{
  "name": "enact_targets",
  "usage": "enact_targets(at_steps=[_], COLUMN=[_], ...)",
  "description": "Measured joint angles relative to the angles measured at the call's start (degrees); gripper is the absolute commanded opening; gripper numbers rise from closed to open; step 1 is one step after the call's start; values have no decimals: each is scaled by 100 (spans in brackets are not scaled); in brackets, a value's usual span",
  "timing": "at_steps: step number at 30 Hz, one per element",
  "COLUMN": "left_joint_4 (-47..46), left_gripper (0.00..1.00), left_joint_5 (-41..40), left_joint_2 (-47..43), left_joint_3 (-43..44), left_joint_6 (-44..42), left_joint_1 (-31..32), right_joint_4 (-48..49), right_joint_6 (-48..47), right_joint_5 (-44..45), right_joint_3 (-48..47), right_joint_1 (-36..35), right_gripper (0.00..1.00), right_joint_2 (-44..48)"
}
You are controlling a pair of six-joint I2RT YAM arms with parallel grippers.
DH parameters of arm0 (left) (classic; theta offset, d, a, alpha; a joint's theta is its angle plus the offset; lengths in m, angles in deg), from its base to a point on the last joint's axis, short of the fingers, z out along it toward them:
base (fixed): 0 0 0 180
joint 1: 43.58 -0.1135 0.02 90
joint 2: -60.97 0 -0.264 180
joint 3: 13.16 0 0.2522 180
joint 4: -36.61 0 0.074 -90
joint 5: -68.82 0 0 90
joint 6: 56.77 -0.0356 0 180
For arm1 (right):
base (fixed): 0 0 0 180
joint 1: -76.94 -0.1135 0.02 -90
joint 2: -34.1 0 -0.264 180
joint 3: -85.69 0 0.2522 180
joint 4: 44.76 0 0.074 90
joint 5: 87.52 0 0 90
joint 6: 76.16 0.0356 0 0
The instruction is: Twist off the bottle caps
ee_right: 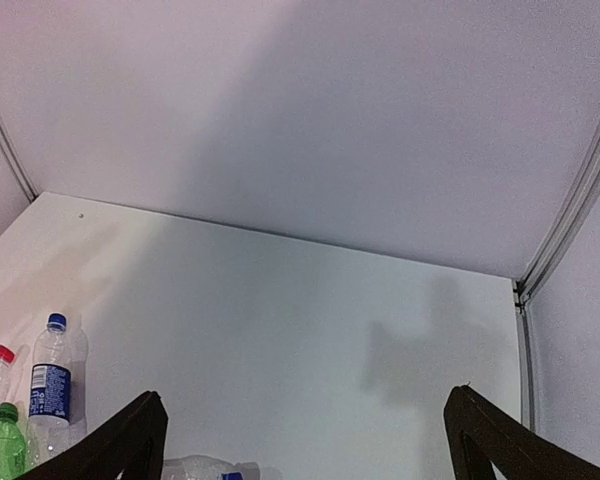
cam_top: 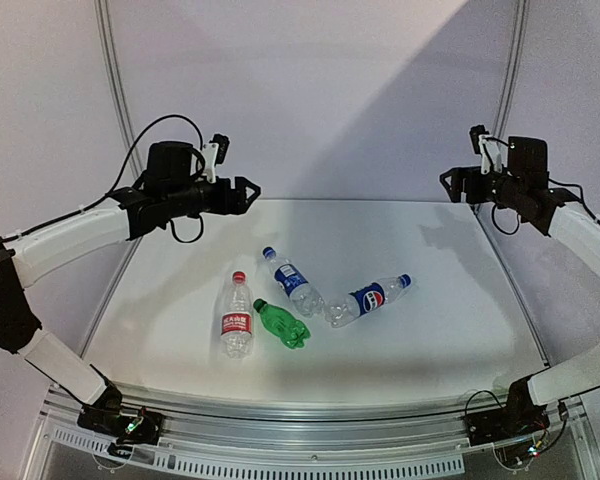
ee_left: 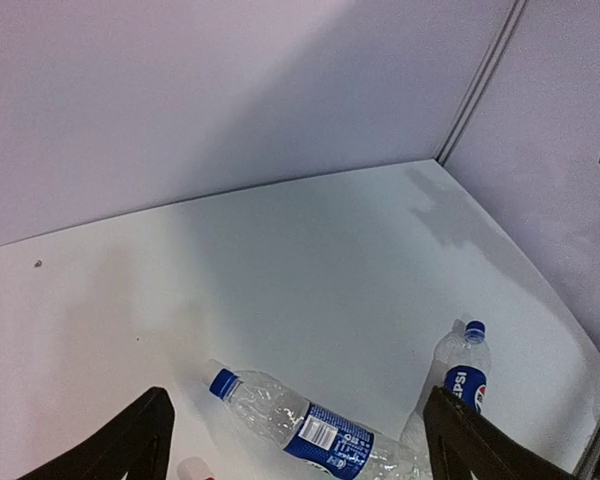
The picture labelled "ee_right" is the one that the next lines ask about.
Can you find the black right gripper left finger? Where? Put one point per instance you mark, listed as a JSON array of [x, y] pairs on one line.
[[130, 445]]

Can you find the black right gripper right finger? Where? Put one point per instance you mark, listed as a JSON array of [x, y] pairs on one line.
[[482, 438]]

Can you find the clear Pepsi bottle blue label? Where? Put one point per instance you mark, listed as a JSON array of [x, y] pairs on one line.
[[206, 467]]

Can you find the clear bottle small blue label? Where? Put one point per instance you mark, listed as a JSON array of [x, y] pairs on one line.
[[57, 404]]

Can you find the green plastic bottle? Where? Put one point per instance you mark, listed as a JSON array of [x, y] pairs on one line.
[[13, 446]]

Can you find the right aluminium corner post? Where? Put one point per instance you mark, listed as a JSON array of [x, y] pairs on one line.
[[578, 202]]

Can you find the aluminium corner post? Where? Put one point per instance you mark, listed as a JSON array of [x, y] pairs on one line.
[[18, 171], [578, 202]]

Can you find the left aluminium corner post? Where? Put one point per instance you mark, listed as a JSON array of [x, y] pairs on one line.
[[18, 171]]

